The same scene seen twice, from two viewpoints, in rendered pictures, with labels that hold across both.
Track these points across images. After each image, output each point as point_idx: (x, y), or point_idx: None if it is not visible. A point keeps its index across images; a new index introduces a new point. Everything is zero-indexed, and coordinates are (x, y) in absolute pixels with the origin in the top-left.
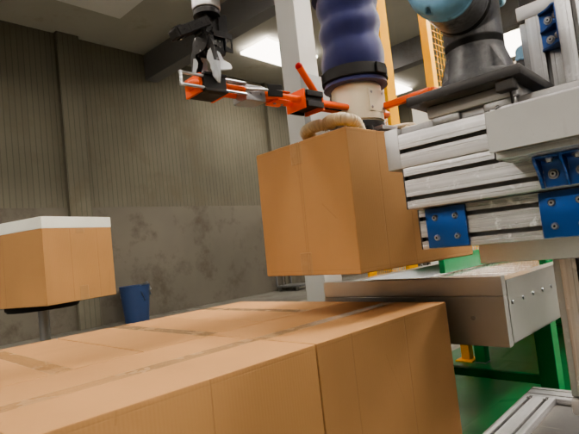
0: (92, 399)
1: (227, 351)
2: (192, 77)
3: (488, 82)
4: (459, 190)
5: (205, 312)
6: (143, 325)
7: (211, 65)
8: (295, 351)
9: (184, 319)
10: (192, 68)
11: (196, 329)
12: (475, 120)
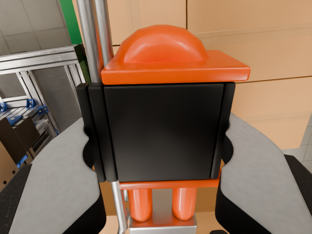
0: None
1: (118, 7)
2: (164, 66)
3: None
4: None
5: (291, 103)
6: (303, 39)
7: (72, 147)
8: (80, 30)
9: (283, 75)
10: (295, 176)
11: (222, 48)
12: None
